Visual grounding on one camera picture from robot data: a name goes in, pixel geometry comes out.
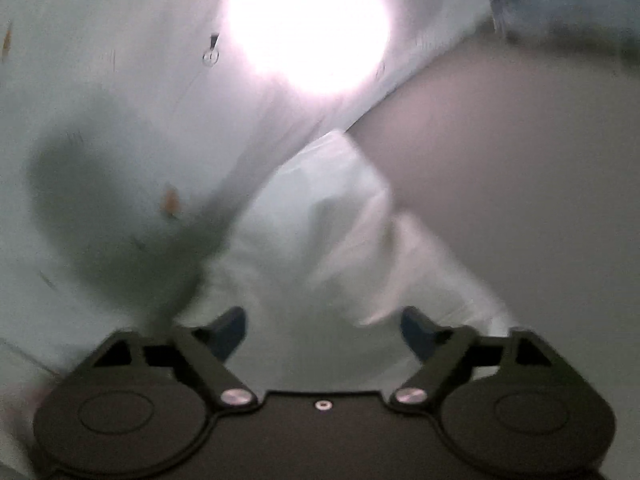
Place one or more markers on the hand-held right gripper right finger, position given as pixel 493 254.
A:
pixel 416 332

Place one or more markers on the white printed cloth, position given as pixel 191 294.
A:
pixel 115 110

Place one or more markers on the white garment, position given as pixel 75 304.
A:
pixel 325 240

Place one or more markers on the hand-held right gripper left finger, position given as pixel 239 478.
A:
pixel 231 331

